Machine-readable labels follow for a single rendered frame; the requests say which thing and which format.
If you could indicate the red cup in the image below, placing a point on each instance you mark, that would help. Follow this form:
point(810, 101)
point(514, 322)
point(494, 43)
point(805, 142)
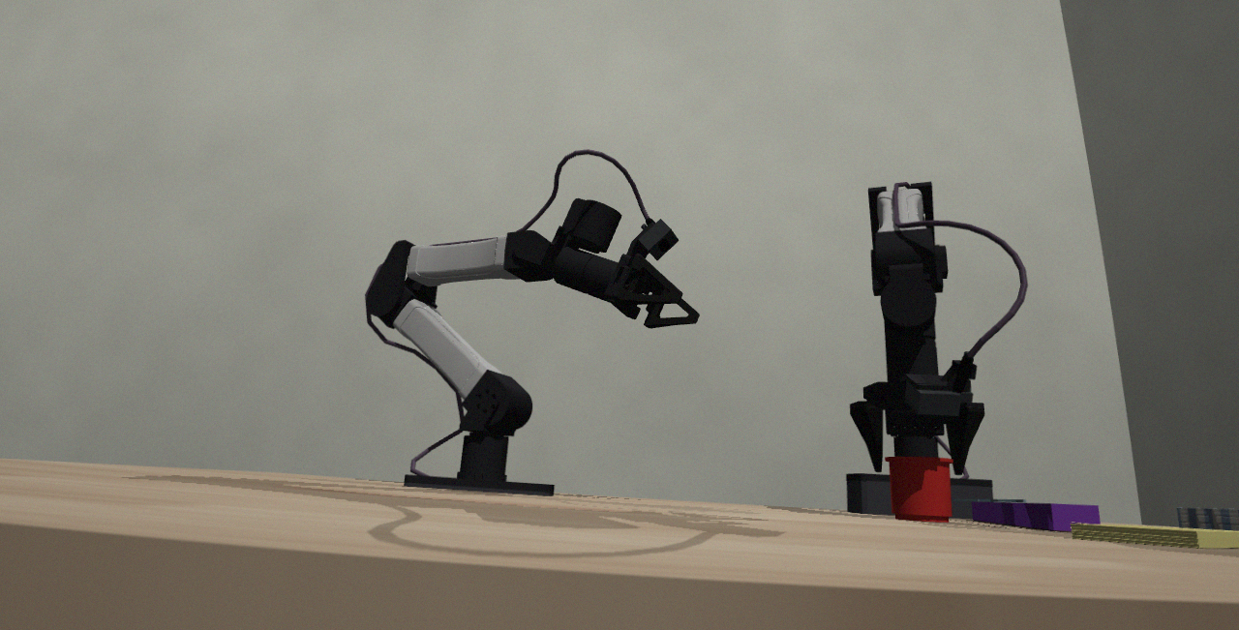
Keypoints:
point(921, 488)

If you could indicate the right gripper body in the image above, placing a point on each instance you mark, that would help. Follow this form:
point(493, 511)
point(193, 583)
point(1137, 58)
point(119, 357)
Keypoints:
point(603, 277)

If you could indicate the blue plaid towel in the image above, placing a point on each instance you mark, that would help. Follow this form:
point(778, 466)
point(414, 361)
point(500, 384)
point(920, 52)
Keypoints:
point(1207, 518)

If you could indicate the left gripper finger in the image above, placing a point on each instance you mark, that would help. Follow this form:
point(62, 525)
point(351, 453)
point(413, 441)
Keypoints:
point(869, 421)
point(961, 431)

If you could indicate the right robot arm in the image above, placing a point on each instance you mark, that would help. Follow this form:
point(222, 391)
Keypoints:
point(495, 403)

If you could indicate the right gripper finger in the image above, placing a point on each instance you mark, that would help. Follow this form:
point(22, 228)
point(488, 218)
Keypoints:
point(632, 279)
point(653, 319)

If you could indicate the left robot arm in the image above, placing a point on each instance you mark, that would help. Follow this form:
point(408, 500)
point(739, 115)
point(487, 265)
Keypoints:
point(908, 304)

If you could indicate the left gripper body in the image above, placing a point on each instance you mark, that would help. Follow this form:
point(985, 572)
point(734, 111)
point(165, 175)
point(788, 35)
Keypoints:
point(920, 361)

